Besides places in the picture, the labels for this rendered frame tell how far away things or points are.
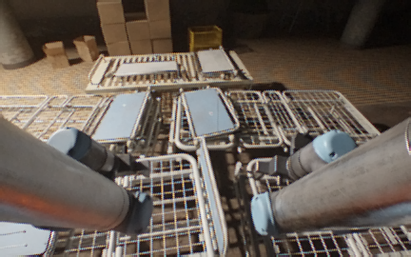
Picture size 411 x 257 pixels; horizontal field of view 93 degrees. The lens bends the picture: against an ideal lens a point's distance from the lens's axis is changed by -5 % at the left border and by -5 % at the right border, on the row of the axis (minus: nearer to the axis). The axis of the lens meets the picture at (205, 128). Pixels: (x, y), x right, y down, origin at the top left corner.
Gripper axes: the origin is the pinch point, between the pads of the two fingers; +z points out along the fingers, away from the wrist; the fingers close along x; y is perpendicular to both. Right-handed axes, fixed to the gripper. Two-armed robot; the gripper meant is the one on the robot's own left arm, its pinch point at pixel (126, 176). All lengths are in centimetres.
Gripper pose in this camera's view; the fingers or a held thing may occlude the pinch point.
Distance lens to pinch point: 73.4
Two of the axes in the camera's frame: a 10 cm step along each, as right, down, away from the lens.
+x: -9.8, 1.7, -0.3
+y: -1.7, -8.9, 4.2
